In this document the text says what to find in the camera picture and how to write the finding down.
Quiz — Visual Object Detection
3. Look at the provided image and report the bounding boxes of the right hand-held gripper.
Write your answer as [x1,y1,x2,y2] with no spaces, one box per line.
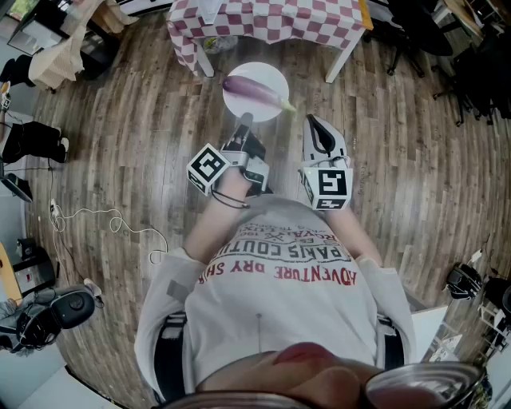
[299,114,355,212]

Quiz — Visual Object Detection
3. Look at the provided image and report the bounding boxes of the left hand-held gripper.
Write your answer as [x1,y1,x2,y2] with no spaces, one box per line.
[186,112,271,197]

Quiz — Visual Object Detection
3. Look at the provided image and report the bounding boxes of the purple eggplant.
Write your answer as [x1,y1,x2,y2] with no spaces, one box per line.
[222,76,298,113]

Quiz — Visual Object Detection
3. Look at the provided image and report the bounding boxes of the white round plate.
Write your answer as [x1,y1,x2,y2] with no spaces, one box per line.
[222,62,290,124]

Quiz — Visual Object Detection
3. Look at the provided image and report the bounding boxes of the person's right forearm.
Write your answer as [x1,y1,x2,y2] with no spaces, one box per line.
[321,205,384,267]

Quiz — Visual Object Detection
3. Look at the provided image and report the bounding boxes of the person's left forearm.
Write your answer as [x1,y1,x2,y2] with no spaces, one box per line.
[185,175,251,263]

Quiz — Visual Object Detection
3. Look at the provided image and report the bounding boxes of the black wrist band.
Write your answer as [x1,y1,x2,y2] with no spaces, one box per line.
[211,189,251,210]

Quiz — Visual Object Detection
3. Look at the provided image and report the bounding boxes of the clear plastic bag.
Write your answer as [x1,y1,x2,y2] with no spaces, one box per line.
[203,37,237,55]

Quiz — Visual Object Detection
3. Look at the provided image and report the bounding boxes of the red white checkered tablecloth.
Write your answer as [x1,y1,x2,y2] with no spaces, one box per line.
[166,0,374,77]

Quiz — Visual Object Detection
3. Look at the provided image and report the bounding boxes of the black office chair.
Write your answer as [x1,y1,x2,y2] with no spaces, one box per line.
[433,38,511,127]
[370,0,455,77]

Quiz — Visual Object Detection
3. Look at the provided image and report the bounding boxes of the black stool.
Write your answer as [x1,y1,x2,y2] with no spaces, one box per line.
[78,26,121,81]

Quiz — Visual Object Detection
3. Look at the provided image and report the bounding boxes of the white printed shirt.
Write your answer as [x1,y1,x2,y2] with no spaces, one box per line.
[133,194,418,404]

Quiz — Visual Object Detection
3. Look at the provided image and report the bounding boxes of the beige cloth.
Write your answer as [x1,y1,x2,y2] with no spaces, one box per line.
[27,34,85,91]

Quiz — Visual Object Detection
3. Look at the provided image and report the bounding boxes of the white power strip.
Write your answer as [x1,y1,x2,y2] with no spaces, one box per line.
[49,198,65,232]

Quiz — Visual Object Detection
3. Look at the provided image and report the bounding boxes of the white cabinet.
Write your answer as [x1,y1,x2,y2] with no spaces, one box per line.
[410,305,461,364]

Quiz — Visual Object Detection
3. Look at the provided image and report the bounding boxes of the person's face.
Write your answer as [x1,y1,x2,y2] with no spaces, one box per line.
[195,342,452,409]

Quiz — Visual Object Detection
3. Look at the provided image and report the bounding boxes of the dark-rimmed eyeglasses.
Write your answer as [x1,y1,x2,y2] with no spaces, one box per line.
[159,361,489,409]

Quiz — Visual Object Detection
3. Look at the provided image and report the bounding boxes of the grey black device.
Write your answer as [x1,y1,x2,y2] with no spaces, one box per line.
[14,284,97,349]

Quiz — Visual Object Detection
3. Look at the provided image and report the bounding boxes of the yellow wooden board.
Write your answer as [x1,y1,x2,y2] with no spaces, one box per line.
[0,240,23,305]

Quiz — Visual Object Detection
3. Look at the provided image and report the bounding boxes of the white floor cable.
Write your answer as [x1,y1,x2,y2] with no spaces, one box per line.
[50,197,169,265]

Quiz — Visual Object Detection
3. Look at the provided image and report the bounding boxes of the black harness strap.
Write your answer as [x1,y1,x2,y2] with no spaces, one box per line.
[377,314,405,371]
[153,314,188,401]

